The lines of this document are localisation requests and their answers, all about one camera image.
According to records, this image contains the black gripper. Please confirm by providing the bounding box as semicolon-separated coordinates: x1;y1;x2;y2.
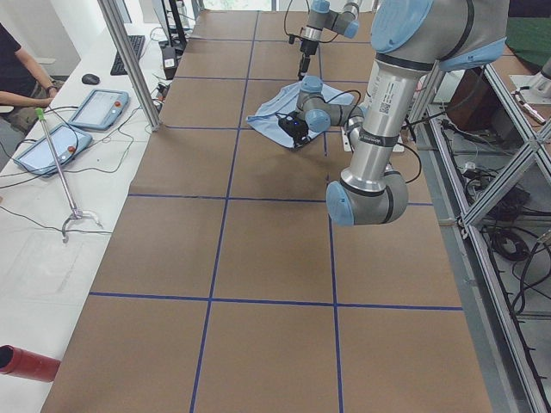
297;38;318;80
291;129;311;149

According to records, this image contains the light blue t-shirt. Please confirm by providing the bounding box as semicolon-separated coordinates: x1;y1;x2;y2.
246;76;366;150

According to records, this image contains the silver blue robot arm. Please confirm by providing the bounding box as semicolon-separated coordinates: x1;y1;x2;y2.
294;1;509;226
297;0;362;80

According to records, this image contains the black keyboard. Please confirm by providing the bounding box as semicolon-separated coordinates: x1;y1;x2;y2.
109;34;147;77

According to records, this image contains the upper teach pendant tablet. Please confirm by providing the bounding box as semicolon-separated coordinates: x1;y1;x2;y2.
67;89;129;131

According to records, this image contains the teach pendant tablet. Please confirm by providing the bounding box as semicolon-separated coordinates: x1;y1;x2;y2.
67;89;129;131
11;122;94;176

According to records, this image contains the black computer mouse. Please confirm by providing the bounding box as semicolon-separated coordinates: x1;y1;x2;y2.
81;73;100;85

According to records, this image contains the lower teach pendant tablet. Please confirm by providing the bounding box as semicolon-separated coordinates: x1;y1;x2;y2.
11;122;94;176

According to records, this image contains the reacher grabber tool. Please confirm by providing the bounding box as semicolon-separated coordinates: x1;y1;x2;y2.
35;108;103;243

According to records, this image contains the person in black shirt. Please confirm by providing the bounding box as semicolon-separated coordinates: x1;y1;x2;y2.
1;25;64;135

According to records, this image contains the red bottle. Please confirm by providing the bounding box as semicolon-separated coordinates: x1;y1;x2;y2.
1;345;61;383

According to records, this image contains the aluminium frame rack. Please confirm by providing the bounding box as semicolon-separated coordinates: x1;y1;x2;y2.
411;57;550;412

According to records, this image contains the aluminium frame post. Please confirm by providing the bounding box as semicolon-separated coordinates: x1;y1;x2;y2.
97;0;161;132

